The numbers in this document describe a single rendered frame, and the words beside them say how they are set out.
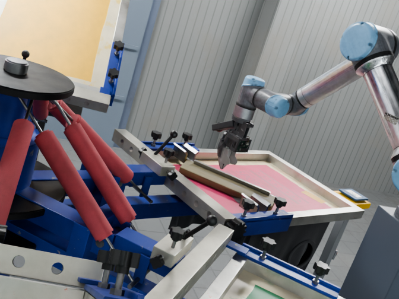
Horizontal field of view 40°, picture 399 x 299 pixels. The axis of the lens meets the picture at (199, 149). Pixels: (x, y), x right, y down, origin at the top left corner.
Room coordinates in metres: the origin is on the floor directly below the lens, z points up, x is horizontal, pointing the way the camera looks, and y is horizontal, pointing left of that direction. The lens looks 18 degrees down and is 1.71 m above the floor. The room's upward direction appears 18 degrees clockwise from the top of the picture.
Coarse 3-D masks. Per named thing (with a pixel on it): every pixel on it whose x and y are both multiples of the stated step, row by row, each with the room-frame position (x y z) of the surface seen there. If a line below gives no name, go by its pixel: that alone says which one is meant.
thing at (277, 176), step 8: (176, 168) 2.04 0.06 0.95; (224, 168) 2.22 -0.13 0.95; (232, 168) 2.26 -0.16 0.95; (240, 168) 2.29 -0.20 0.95; (248, 168) 2.33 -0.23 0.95; (256, 168) 2.36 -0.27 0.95; (264, 168) 2.40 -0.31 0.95; (272, 168) 2.44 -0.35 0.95; (272, 176) 2.33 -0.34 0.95; (280, 176) 2.36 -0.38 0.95; (200, 184) 1.96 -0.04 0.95; (288, 184) 2.29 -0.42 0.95
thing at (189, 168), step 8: (184, 168) 1.99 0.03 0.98; (192, 168) 2.00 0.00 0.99; (200, 168) 2.02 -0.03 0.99; (192, 176) 1.98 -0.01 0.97; (200, 176) 1.97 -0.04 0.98; (208, 176) 1.98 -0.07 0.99; (216, 176) 2.00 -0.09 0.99; (208, 184) 1.96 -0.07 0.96; (216, 184) 1.95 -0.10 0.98; (224, 184) 1.96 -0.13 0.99; (232, 184) 1.97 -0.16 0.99; (240, 184) 1.99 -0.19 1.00; (224, 192) 1.95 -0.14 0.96; (232, 192) 1.94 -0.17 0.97; (240, 192) 1.93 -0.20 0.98; (248, 192) 1.95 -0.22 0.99; (256, 192) 1.96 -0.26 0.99; (272, 200) 1.94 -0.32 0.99
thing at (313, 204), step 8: (208, 192) 1.91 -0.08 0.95; (216, 192) 1.93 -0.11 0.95; (296, 192) 2.22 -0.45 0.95; (216, 200) 1.86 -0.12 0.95; (224, 200) 1.88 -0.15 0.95; (232, 200) 1.91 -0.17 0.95; (312, 200) 2.19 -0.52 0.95; (232, 208) 1.83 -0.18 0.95; (240, 208) 1.86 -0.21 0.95; (272, 208) 1.95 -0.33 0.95; (280, 208) 1.98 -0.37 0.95; (288, 208) 2.01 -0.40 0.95; (296, 208) 2.04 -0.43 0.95; (304, 208) 2.06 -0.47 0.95; (312, 208) 2.09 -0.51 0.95; (320, 208) 2.12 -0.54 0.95; (328, 208) 2.15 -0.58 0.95
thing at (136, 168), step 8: (136, 168) 1.69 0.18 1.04; (144, 168) 1.71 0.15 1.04; (136, 176) 1.66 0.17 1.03; (144, 176) 1.69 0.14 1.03; (152, 176) 1.71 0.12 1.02; (160, 176) 1.73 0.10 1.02; (128, 184) 1.65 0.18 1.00; (136, 184) 1.67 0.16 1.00; (152, 184) 1.72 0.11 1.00; (160, 184) 1.74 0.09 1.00
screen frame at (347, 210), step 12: (204, 156) 2.25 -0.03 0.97; (216, 156) 2.30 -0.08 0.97; (240, 156) 2.40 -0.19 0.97; (252, 156) 2.46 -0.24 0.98; (264, 156) 2.52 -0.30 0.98; (276, 156) 2.53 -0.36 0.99; (288, 168) 2.44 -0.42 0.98; (300, 180) 2.37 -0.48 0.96; (312, 180) 2.34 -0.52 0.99; (324, 192) 2.28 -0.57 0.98; (336, 204) 2.22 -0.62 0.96; (348, 204) 2.18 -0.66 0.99; (300, 216) 1.88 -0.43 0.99; (312, 216) 1.92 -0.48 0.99; (324, 216) 1.98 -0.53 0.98; (336, 216) 2.03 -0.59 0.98; (348, 216) 2.09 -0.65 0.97; (360, 216) 2.16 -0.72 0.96
